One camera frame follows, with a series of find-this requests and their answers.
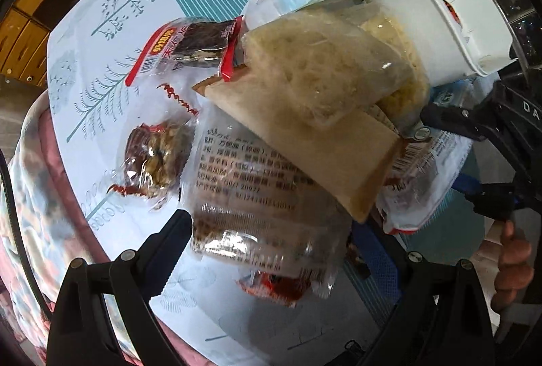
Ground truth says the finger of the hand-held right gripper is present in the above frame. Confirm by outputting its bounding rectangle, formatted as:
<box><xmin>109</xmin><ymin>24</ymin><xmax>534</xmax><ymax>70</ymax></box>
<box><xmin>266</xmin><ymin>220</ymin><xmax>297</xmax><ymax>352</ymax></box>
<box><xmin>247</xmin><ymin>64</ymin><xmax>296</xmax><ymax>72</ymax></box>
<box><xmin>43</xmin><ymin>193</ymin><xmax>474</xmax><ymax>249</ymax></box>
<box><xmin>421</xmin><ymin>99</ymin><xmax>509</xmax><ymax>141</ymax></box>
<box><xmin>452</xmin><ymin>175</ymin><xmax>520</xmax><ymax>221</ymax></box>

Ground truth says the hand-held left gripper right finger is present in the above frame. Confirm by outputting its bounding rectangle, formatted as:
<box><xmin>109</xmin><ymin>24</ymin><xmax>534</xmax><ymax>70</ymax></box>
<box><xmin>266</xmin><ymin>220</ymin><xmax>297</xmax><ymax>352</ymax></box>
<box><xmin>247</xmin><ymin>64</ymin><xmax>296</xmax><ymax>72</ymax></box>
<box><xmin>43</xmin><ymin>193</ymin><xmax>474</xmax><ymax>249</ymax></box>
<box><xmin>351</xmin><ymin>219</ymin><xmax>497</xmax><ymax>366</ymax></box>

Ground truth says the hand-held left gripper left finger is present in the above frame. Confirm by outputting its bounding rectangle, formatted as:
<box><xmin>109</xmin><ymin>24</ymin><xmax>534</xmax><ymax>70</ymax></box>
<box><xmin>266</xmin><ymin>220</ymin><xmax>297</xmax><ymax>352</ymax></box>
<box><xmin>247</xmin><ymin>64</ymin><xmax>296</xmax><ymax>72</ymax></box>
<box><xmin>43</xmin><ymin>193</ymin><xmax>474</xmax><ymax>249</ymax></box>
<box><xmin>46</xmin><ymin>209</ymin><xmax>192</xmax><ymax>366</ymax></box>

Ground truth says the red and white snack packet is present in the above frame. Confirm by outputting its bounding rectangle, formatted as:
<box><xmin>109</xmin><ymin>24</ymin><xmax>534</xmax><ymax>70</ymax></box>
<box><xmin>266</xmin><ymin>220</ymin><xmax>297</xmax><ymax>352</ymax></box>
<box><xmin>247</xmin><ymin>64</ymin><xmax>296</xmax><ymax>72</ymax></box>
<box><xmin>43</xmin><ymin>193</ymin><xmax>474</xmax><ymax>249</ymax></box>
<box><xmin>376</xmin><ymin>128</ymin><xmax>473</xmax><ymax>236</ymax></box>

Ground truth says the clear walnut snack packet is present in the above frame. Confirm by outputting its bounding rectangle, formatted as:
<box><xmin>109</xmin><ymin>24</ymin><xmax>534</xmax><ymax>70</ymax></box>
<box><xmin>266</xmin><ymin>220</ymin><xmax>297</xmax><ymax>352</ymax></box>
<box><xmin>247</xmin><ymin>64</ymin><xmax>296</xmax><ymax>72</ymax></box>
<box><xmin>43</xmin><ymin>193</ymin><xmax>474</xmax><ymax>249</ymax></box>
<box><xmin>111</xmin><ymin>84</ymin><xmax>201</xmax><ymax>215</ymax></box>

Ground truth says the clear noodle packet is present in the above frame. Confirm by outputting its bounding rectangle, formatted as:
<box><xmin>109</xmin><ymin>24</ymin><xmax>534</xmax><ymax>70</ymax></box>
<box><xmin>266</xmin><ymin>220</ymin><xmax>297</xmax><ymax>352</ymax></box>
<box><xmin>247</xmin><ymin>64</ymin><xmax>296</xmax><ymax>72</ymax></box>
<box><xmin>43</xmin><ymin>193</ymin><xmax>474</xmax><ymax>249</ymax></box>
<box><xmin>180</xmin><ymin>110</ymin><xmax>354</xmax><ymax>293</ymax></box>

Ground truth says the white plastic bin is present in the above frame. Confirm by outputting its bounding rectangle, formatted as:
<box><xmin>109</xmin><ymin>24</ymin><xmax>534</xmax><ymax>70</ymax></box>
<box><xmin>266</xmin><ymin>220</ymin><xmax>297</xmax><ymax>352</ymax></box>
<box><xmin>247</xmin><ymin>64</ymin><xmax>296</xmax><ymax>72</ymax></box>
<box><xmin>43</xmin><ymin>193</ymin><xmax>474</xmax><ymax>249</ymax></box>
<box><xmin>372</xmin><ymin>0</ymin><xmax>522</xmax><ymax>86</ymax></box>

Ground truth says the brown wafer packet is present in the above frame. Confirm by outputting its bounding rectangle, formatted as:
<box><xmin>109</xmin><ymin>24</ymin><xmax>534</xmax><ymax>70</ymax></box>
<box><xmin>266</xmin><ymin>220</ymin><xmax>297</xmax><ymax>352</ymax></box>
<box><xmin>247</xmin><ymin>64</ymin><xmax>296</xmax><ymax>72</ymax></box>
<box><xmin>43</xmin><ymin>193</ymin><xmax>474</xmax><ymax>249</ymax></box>
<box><xmin>192</xmin><ymin>65</ymin><xmax>404</xmax><ymax>223</ymax></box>

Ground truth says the clear puffed corn packet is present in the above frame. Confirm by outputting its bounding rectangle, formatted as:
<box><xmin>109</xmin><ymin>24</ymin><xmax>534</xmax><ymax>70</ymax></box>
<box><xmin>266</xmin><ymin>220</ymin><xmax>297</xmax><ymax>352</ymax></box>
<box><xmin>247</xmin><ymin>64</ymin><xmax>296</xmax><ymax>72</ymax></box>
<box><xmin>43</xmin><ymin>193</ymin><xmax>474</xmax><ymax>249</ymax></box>
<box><xmin>243</xmin><ymin>8</ymin><xmax>430</xmax><ymax>127</ymax></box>

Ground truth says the red label dark snack packet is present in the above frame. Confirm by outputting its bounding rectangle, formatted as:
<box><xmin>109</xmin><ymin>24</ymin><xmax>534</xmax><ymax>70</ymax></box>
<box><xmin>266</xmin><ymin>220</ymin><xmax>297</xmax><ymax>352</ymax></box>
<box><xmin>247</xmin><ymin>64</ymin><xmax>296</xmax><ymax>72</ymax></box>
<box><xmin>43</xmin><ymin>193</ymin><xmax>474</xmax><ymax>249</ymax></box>
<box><xmin>126</xmin><ymin>16</ymin><xmax>248</xmax><ymax>88</ymax></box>

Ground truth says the person's right hand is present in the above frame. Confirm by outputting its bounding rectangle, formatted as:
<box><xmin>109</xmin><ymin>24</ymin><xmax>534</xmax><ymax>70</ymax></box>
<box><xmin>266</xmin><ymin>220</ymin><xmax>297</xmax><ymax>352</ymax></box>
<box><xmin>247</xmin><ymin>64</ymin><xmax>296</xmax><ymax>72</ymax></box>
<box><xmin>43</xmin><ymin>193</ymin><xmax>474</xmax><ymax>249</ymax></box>
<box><xmin>492</xmin><ymin>220</ymin><xmax>535</xmax><ymax>309</ymax></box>

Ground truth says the pink patterned blanket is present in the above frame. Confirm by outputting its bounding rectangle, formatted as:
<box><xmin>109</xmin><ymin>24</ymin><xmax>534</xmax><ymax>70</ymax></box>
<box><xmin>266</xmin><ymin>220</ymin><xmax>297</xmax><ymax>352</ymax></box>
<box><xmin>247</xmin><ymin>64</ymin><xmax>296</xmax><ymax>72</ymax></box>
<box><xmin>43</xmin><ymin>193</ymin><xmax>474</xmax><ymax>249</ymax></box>
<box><xmin>0</xmin><ymin>90</ymin><xmax>263</xmax><ymax>366</ymax></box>

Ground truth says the tree print tablecloth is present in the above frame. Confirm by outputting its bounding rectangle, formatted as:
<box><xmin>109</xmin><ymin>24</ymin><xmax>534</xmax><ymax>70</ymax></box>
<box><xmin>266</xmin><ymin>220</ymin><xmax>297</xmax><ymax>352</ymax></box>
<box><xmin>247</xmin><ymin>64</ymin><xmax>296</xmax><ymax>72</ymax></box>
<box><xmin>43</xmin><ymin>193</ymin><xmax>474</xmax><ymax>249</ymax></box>
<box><xmin>46</xmin><ymin>0</ymin><xmax>481</xmax><ymax>366</ymax></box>

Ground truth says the black cable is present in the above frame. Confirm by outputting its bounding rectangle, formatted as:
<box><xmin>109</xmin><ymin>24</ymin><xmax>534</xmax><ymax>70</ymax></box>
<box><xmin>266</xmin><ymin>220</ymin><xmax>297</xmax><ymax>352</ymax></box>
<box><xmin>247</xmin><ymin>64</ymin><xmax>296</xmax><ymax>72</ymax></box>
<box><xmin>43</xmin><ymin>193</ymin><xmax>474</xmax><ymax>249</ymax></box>
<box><xmin>0</xmin><ymin>150</ymin><xmax>58</xmax><ymax>318</ymax></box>

